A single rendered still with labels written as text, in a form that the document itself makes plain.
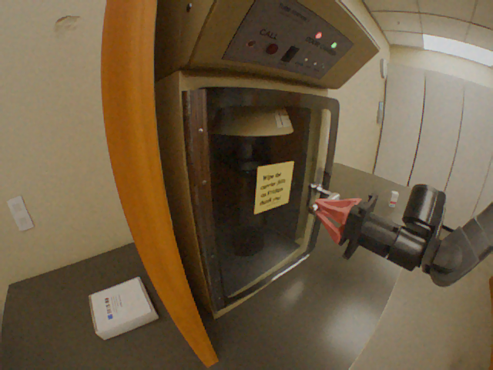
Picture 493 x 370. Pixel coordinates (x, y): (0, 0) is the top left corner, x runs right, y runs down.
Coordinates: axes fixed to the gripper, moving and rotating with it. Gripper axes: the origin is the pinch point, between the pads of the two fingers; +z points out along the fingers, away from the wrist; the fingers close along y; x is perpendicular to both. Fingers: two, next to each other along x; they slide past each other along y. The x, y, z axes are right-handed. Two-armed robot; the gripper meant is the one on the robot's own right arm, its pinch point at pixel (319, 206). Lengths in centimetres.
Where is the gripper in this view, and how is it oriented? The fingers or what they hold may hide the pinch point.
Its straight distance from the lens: 35.9
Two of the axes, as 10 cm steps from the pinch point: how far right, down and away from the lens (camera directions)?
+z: -6.4, -3.3, 6.9
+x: -7.6, 2.7, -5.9
